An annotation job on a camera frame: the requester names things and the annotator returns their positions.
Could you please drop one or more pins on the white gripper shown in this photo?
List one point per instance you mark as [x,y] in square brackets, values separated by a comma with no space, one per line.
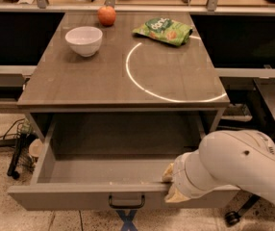
[179,174]

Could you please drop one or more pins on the grey top drawer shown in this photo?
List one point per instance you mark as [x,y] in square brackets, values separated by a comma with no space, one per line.
[108,161]

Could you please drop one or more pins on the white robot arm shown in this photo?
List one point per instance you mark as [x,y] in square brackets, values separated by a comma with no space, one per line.
[245,159]

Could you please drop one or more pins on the grey drawer cabinet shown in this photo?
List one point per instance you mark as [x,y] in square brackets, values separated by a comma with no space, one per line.
[128,73]

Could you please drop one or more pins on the green snack bag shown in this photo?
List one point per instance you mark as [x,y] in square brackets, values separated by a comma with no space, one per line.
[165,30]

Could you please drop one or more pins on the white ceramic bowl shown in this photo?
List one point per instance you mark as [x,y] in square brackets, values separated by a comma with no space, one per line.
[85,40]

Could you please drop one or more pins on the red apple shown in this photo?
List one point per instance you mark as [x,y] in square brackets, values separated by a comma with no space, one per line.
[106,15]

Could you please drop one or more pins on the black wire basket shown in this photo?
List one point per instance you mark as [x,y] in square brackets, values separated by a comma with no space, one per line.
[25,135]

